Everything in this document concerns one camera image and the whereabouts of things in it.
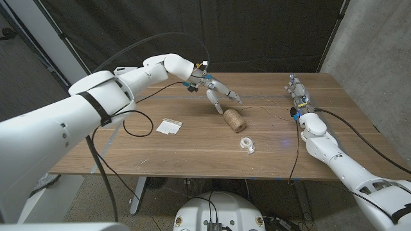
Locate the dark grey cloth mat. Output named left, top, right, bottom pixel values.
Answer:
left=31, top=0, right=351, bottom=97

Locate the white robot chest panel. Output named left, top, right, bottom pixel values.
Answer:
left=0, top=222, right=131, bottom=231

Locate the black backdrop stand pole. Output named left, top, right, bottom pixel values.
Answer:
left=31, top=0, right=103, bottom=94
left=316, top=0, right=351, bottom=74

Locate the clear tape dispenser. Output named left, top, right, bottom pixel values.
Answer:
left=240, top=136, right=256, bottom=155

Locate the grey power strip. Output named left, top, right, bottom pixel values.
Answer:
left=263, top=217, right=301, bottom=231

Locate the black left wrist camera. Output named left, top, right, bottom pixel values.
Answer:
left=182, top=81, right=200, bottom=93

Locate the white sticker sheet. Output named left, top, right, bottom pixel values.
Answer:
left=155, top=117, right=184, bottom=135

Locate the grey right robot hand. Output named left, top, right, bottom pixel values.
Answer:
left=284, top=73, right=317, bottom=114

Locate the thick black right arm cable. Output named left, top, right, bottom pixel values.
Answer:
left=314, top=108, right=411, bottom=176

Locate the black torso cable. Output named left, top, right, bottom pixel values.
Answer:
left=191, top=191, right=219, bottom=223

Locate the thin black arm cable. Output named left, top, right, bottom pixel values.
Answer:
left=91, top=81, right=187, bottom=209
left=288, top=119, right=398, bottom=224

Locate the black floor fan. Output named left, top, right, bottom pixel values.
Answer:
left=146, top=176, right=168, bottom=190

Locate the jute twine strand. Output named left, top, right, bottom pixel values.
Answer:
left=239, top=92, right=293, bottom=122

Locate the metal table leg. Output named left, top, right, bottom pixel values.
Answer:
left=129, top=176, right=148, bottom=216
left=293, top=181, right=314, bottom=222

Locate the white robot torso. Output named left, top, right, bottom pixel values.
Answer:
left=173, top=191, right=267, bottom=231

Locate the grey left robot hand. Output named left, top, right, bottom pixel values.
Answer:
left=188, top=69, right=243, bottom=116

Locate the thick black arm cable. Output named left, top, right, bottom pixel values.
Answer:
left=85, top=31, right=211, bottom=223
left=314, top=108, right=411, bottom=176

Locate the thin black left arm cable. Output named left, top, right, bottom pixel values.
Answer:
left=91, top=81, right=187, bottom=209

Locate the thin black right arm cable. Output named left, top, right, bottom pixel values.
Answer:
left=288, top=119, right=398, bottom=224

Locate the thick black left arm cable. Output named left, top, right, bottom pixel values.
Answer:
left=85, top=31, right=211, bottom=223

